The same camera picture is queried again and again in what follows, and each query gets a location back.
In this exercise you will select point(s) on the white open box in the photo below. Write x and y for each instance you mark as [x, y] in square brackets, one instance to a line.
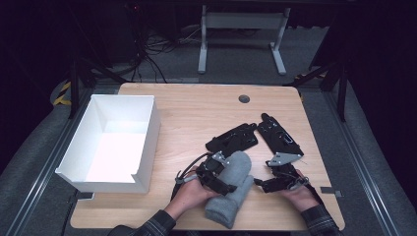
[111, 154]

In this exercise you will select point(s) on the black metal stand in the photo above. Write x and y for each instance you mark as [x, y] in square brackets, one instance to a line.
[342, 95]
[74, 85]

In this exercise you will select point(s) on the person's left hand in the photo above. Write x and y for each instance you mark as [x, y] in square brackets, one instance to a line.
[190, 196]

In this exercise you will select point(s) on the white metal desk frame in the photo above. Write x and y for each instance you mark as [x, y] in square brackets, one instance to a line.
[242, 20]

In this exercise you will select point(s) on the gray knit sock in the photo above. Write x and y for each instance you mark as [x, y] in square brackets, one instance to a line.
[229, 203]

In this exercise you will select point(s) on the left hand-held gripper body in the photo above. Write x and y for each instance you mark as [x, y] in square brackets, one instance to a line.
[234, 139]

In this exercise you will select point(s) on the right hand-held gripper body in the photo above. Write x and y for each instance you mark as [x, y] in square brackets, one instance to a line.
[280, 137]

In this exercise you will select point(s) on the yellow black striped tape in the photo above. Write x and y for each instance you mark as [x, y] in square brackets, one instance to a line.
[62, 98]

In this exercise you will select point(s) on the person's right hand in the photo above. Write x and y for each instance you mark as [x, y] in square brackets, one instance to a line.
[301, 196]

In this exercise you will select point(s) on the metal floor rail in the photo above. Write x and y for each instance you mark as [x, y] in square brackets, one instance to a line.
[49, 164]
[364, 170]

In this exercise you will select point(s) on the gray tape strip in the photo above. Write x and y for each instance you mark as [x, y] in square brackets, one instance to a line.
[331, 190]

